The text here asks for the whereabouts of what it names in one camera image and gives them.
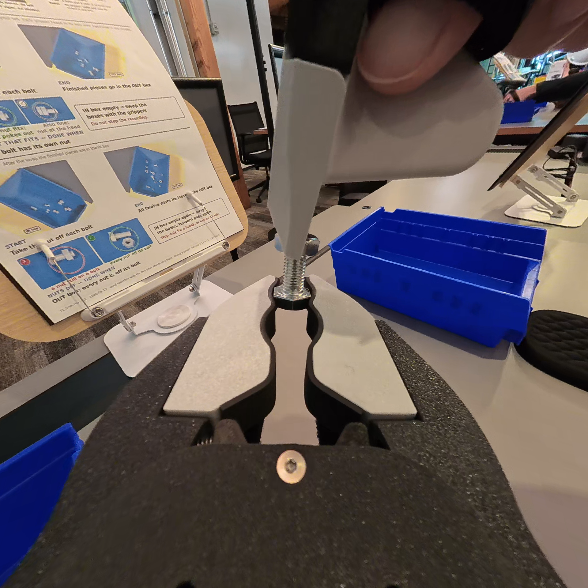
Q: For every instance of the printed instruction sheet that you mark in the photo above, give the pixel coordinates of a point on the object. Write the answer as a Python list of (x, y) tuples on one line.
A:
[(115, 160)]

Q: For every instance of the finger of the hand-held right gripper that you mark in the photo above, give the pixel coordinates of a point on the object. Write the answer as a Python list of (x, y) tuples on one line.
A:
[(298, 160)]

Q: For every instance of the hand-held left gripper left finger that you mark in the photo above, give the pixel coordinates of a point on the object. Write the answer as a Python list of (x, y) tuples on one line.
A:
[(220, 367)]

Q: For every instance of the clear acrylic ledge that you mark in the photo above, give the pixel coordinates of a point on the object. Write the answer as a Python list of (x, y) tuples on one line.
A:
[(151, 280)]

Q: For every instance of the small blue bin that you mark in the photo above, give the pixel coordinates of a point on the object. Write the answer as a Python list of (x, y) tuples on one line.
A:
[(519, 112)]

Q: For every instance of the instruction sheet on stand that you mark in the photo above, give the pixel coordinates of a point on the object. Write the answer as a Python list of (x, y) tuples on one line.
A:
[(18, 317)]

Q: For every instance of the blue plastic bin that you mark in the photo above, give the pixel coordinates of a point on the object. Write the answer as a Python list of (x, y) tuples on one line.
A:
[(413, 285), (32, 505)]

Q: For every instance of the thick short steel bolt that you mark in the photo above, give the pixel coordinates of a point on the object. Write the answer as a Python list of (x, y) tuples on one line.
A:
[(294, 275)]

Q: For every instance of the person's right hand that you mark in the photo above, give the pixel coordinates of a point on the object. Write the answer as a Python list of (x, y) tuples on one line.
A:
[(413, 50)]

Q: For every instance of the black round pad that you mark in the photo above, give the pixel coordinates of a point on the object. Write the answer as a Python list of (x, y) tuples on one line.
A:
[(556, 349)]

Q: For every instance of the wooden post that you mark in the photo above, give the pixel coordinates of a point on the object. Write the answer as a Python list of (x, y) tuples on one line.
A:
[(197, 36)]

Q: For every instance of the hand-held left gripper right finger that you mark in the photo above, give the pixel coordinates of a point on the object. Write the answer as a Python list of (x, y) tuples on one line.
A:
[(358, 367)]

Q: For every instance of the steel hex nut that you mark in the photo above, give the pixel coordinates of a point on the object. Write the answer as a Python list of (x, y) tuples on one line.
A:
[(312, 246)]

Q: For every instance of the black office chair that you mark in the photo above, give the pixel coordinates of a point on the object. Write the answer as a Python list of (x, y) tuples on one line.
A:
[(250, 133)]

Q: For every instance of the black framed board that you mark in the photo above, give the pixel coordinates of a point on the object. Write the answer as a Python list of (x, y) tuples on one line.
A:
[(206, 128)]

